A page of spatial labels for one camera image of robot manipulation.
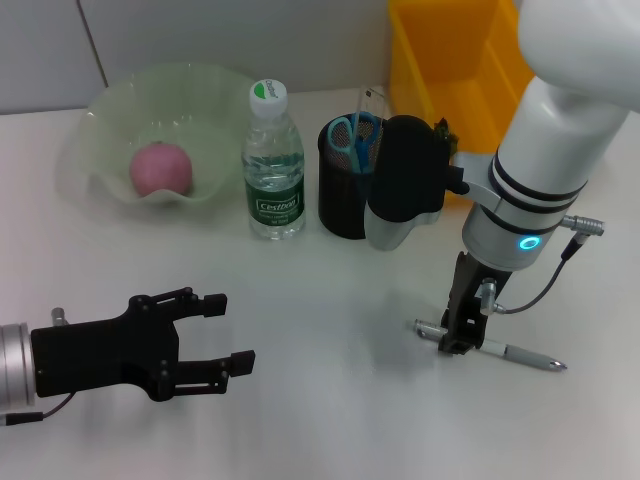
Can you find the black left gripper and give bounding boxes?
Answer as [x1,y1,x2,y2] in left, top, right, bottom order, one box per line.
[30,286,258,404]

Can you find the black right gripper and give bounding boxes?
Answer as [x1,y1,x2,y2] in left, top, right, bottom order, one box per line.
[438,250,515,357]

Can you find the silver grey pen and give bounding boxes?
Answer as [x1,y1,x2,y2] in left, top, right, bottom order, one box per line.
[412,318,569,373]

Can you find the clear water bottle green label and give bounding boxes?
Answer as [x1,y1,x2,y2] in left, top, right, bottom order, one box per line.
[240,79,308,242]

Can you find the pink peach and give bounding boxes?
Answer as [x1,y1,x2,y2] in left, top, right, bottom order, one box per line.
[129,141,194,198]

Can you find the blue and teal scissors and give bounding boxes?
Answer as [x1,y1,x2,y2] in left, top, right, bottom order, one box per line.
[327,111,382,177]

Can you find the clear plastic ruler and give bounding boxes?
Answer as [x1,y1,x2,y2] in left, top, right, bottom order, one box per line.
[353,85,388,132]

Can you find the black mesh pen holder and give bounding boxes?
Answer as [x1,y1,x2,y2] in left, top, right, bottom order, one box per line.
[315,113,401,242]

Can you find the green glass fruit bowl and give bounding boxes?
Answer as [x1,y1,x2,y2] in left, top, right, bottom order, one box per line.
[56,61,254,210]

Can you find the yellow plastic bin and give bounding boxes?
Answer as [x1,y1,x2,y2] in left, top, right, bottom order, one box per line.
[386,0,537,208]

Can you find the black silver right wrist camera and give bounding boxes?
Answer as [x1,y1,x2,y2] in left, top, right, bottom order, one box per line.
[365,114,470,252]

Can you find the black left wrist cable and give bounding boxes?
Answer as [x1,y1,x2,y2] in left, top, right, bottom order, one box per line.
[0,392,77,428]

